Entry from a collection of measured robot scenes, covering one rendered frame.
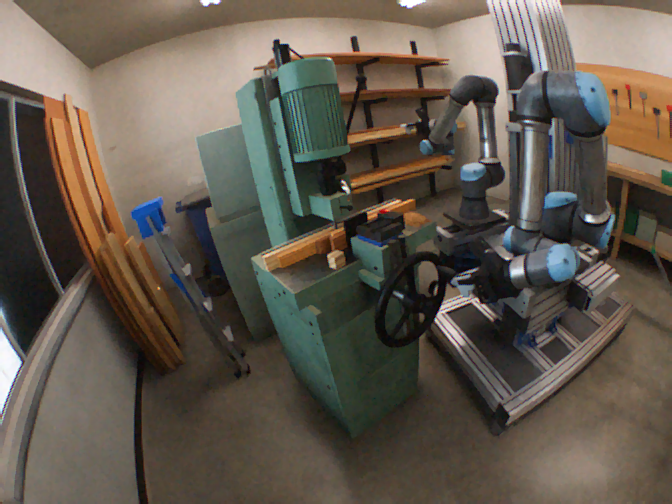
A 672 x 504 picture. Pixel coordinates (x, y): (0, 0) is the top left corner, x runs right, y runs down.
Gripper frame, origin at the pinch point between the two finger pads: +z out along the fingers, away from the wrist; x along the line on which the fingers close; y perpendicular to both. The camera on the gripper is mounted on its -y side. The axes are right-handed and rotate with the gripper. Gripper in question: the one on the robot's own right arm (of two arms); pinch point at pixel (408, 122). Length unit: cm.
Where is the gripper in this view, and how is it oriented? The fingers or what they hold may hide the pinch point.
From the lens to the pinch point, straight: 179.3
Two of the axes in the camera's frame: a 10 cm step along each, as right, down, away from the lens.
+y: 2.9, 8.3, 4.7
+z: -4.5, -3.2, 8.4
